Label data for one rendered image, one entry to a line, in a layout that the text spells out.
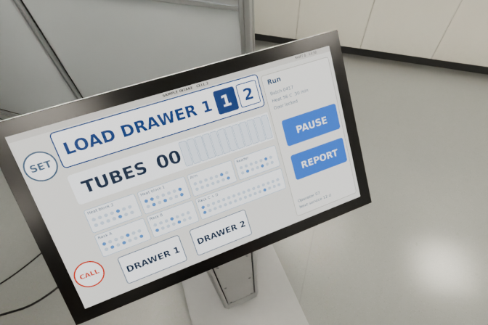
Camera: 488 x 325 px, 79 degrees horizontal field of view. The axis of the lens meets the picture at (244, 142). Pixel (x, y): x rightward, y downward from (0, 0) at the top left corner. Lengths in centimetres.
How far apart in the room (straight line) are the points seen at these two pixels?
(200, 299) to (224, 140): 110
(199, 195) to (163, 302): 111
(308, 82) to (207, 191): 24
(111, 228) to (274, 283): 107
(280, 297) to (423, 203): 91
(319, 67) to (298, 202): 22
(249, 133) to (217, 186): 10
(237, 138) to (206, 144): 5
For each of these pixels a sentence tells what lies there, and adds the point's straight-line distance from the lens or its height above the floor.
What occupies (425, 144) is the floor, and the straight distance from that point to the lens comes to 212.
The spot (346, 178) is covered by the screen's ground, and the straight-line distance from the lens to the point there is 55.
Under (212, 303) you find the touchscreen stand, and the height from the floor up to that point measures 4.
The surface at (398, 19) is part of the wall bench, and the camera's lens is 244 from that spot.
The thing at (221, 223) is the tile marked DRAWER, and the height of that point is 102.
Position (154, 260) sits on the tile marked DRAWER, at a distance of 51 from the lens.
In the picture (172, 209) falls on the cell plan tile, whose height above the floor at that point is 105.
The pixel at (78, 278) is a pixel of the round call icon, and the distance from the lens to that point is 53.
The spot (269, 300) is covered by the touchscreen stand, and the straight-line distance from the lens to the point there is 145.
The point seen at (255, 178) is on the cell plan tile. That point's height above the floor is 105.
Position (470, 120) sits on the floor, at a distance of 241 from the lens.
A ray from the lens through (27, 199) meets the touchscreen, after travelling 50.
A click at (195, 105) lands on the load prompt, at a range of 44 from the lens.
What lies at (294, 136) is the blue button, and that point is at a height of 109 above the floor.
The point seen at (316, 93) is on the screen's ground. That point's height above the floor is 113.
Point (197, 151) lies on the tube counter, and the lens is 45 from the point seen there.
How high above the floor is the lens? 146
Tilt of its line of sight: 51 degrees down
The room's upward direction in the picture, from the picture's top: 4 degrees counter-clockwise
